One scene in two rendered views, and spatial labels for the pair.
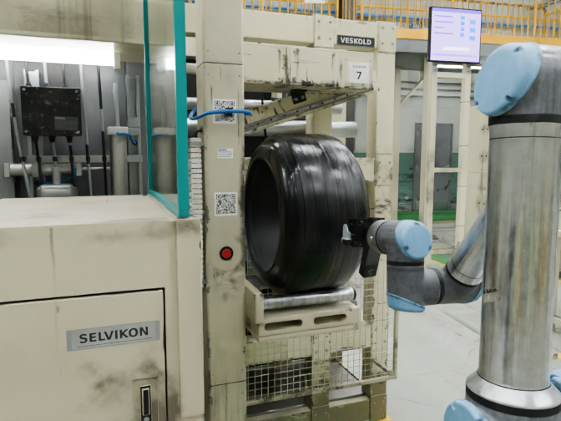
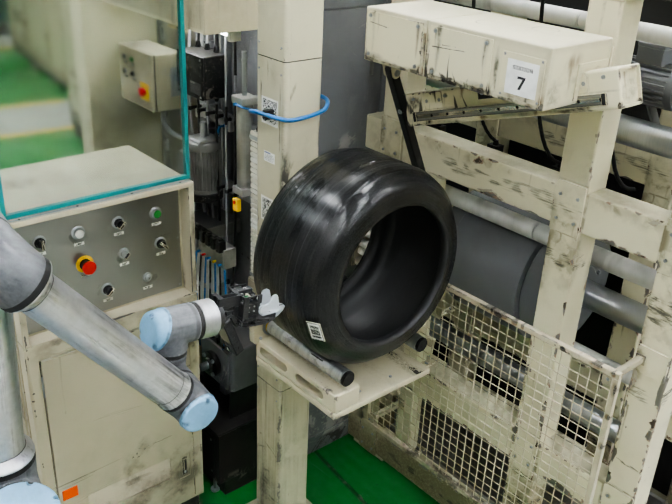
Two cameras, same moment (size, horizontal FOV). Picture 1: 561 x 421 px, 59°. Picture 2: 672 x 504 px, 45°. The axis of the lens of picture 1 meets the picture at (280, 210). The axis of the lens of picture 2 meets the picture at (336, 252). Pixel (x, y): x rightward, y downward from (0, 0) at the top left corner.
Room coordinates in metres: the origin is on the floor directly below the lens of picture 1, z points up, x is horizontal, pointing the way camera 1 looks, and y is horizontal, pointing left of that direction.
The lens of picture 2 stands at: (0.95, -1.89, 2.14)
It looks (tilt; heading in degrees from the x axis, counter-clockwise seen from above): 26 degrees down; 68
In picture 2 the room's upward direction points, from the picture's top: 3 degrees clockwise
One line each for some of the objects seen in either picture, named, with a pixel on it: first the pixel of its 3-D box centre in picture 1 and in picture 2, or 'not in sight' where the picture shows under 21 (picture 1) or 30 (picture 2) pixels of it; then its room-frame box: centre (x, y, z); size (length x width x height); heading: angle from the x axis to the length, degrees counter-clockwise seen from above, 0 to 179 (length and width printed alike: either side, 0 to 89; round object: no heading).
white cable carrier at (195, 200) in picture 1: (197, 213); (261, 207); (1.56, 0.27, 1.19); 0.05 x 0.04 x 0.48; 20
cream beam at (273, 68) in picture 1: (293, 71); (478, 50); (2.05, -0.05, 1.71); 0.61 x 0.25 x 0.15; 110
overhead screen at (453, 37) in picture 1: (454, 35); not in sight; (5.32, -1.82, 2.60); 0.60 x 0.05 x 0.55; 104
